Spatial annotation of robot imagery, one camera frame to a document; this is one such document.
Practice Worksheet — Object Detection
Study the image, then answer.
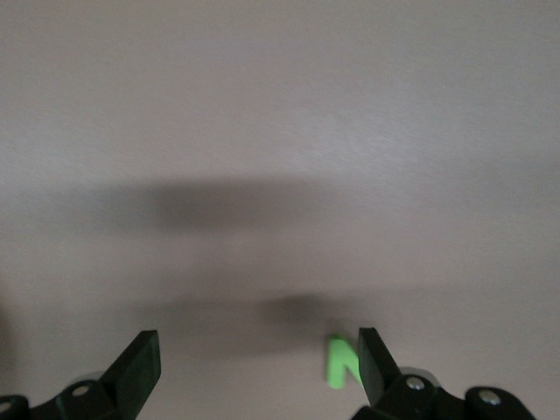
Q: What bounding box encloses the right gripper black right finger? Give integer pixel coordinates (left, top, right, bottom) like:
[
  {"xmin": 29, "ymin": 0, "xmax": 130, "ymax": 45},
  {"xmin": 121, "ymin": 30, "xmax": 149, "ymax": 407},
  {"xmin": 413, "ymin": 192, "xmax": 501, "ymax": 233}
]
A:
[{"xmin": 353, "ymin": 327, "xmax": 537, "ymax": 420}]

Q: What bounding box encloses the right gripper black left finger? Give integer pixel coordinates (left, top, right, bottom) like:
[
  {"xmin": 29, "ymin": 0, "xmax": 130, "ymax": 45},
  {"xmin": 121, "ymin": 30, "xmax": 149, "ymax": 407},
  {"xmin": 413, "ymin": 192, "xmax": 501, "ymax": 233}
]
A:
[{"xmin": 0, "ymin": 330, "xmax": 163, "ymax": 420}]

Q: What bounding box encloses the green letter N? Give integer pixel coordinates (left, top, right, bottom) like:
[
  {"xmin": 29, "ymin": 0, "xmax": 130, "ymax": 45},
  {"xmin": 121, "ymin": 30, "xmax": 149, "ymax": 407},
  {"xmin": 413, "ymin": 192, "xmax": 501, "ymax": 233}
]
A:
[{"xmin": 325, "ymin": 334, "xmax": 364, "ymax": 390}]

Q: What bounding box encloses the brown table cover sheet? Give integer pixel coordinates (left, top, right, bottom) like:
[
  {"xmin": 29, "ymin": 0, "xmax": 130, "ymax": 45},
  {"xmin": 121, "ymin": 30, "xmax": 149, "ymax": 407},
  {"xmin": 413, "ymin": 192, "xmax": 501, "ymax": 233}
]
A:
[{"xmin": 0, "ymin": 0, "xmax": 560, "ymax": 420}]

